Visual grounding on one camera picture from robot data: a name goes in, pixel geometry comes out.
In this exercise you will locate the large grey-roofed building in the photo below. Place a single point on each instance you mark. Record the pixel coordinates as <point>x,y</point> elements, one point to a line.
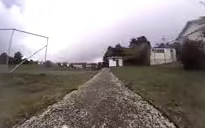
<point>196,31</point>

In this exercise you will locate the row of distant buildings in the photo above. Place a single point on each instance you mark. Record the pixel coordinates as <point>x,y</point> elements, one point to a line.
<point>80,65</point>

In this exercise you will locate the white goal frame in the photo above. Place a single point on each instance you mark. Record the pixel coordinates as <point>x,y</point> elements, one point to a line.
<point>13,50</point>

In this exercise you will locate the white building with windows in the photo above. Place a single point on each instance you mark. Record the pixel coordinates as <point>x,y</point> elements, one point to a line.
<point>162,55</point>

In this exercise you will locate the grass lawn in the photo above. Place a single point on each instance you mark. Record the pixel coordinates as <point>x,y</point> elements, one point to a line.
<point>170,86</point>

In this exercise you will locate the small white building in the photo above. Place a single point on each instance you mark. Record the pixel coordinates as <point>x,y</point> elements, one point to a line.
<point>115,62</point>

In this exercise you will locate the row of distant trees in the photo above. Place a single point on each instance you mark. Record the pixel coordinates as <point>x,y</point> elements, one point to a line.
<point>6,58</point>

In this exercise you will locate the grass field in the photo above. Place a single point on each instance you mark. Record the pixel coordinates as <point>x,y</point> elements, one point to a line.
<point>26,90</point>

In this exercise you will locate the dark tree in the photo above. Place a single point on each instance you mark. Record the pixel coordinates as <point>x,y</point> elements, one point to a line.
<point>138,50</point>

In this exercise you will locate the grey gravel path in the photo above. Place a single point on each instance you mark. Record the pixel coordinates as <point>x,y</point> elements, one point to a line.
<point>103,100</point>

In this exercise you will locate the dark bush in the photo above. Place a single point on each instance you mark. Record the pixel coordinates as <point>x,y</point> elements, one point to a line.
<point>192,55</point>

